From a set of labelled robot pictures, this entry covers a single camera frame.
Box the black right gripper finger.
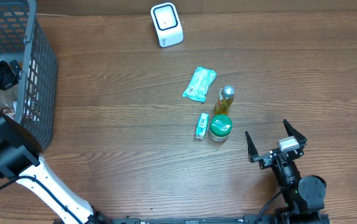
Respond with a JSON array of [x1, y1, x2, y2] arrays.
[[283, 119, 307, 145], [245, 131, 259, 162]]

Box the green lid white jar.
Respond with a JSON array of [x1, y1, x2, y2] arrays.
[[209, 114, 232, 142]]

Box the Kleenex tissue pack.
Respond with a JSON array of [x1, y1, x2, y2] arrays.
[[195, 113, 209, 140]]

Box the yellow liquid bottle grey cap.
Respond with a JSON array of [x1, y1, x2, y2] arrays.
[[214, 85, 235, 115]]

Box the teal snack packet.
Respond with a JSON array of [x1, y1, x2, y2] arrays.
[[182, 67, 217, 103]]

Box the brown white snack bag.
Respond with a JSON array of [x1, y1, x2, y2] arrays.
[[0, 85, 19, 119]]

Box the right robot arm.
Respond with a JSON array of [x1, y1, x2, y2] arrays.
[[244, 119, 330, 224]]

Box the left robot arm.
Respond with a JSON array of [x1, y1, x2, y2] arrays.
[[0, 60, 111, 223]]

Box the white barcode scanner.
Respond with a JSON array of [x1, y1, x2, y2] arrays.
[[150, 2, 184, 48]]

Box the grey plastic mesh basket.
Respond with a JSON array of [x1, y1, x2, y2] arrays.
[[0, 1, 58, 149]]

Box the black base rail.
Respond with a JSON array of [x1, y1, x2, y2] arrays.
[[111, 214, 330, 224]]

